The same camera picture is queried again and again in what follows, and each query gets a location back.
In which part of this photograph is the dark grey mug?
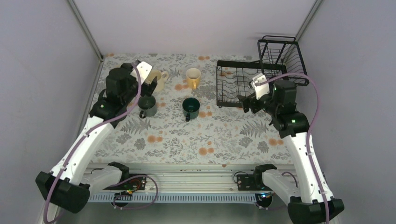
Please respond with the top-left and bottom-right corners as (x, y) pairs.
(138, 96), (157, 119)

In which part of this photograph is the short cream mug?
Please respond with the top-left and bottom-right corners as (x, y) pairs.
(146, 70), (169, 92)

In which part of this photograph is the teal green mug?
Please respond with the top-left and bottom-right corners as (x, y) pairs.
(182, 98), (200, 122)

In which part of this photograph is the yellow mug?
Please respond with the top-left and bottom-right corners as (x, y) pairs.
(186, 68), (201, 90)

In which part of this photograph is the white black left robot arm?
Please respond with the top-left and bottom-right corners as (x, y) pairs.
(35, 61), (157, 213)

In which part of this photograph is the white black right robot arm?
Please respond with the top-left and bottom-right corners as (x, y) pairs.
(238, 80), (345, 224)

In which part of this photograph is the floral patterned table mat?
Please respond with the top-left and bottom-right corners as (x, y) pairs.
(92, 53), (292, 165)

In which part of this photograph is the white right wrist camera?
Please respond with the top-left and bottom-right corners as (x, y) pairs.
(250, 73), (270, 100)

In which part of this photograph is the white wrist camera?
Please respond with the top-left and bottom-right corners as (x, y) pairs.
(130, 61), (152, 84)
(250, 73), (270, 100)

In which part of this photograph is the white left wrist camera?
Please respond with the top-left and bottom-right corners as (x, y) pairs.
(130, 61), (152, 84)

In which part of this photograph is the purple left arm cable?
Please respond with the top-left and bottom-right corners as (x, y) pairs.
(43, 62), (159, 224)

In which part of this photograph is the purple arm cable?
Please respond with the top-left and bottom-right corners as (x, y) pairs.
(43, 62), (159, 224)
(254, 73), (331, 224)

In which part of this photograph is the black wire dish rack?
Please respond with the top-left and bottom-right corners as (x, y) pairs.
(216, 35), (310, 109)

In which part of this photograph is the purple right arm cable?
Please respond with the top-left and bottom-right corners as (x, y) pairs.
(254, 73), (331, 224)

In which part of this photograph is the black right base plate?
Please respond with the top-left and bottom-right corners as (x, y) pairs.
(236, 173), (257, 191)

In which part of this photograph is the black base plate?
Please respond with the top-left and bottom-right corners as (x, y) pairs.
(105, 177), (147, 195)
(236, 173), (257, 191)

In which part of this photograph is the aluminium rail frame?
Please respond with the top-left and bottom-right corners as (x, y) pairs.
(84, 163), (298, 204)

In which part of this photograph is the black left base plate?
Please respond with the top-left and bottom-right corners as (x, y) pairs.
(105, 177), (147, 195)

